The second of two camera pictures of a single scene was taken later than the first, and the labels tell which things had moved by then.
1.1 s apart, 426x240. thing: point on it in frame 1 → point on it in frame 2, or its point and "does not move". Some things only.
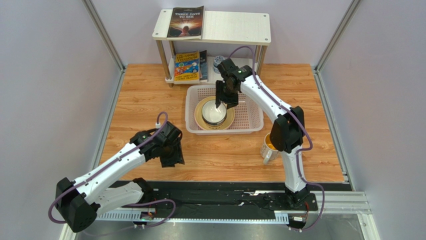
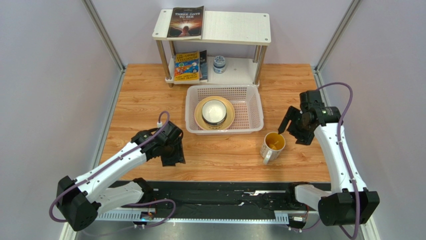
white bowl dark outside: [212, 115] does not move
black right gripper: [225, 94] → [298, 126]
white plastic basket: [249, 117] does not move
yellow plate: [230, 116] does not move
